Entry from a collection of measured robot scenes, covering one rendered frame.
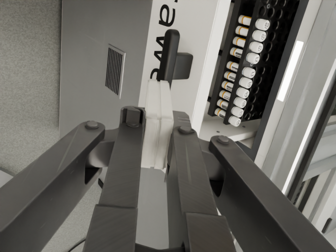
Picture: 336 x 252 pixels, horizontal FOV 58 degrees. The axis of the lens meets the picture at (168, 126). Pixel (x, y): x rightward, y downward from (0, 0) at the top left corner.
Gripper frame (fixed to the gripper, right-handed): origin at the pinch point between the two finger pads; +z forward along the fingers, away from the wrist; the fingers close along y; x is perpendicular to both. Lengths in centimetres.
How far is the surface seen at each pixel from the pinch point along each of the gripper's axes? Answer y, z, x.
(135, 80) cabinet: -3, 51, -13
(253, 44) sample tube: 12.0, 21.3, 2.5
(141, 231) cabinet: 3, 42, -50
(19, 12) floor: -45, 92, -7
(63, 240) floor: -33, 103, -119
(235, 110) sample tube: 11.8, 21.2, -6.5
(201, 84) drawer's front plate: 5.0, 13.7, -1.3
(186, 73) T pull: 3.3, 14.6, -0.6
